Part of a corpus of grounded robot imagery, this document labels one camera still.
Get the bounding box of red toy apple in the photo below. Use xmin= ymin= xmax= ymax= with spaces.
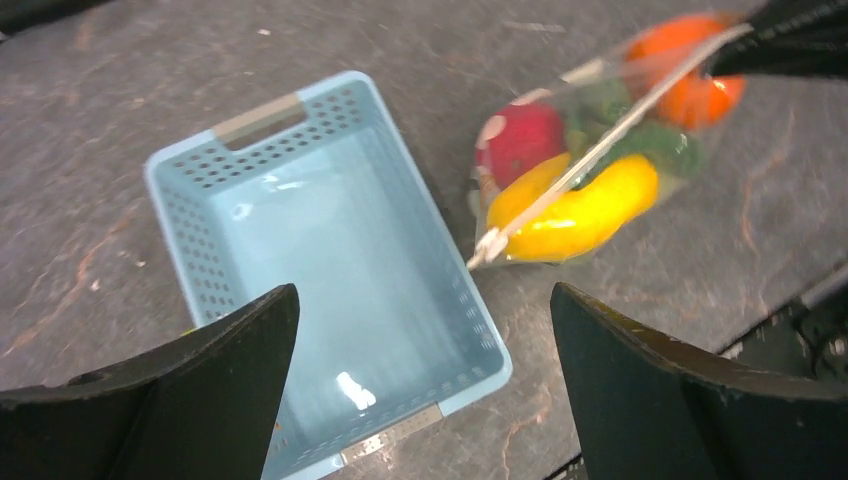
xmin=475 ymin=103 xmax=565 ymax=189

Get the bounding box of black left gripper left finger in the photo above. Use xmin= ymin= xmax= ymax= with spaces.
xmin=1 ymin=284 xmax=300 ymax=479

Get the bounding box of orange toy fruit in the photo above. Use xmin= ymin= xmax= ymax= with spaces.
xmin=624 ymin=12 xmax=747 ymax=130

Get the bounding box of clear dotted zip top bag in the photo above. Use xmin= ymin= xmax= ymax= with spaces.
xmin=467 ymin=11 xmax=744 ymax=269

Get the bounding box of light blue plastic basket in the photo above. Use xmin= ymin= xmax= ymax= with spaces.
xmin=145 ymin=71 xmax=513 ymax=479

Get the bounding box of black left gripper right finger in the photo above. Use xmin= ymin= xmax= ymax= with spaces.
xmin=549 ymin=282 xmax=848 ymax=480

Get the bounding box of green toy cucumber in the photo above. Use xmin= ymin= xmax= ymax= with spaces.
xmin=566 ymin=79 xmax=707 ymax=190

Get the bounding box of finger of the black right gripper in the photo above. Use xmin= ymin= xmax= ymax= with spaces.
xmin=705 ymin=0 xmax=847 ymax=80

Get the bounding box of yellow toy lemon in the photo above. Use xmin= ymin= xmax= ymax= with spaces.
xmin=486 ymin=153 xmax=660 ymax=263

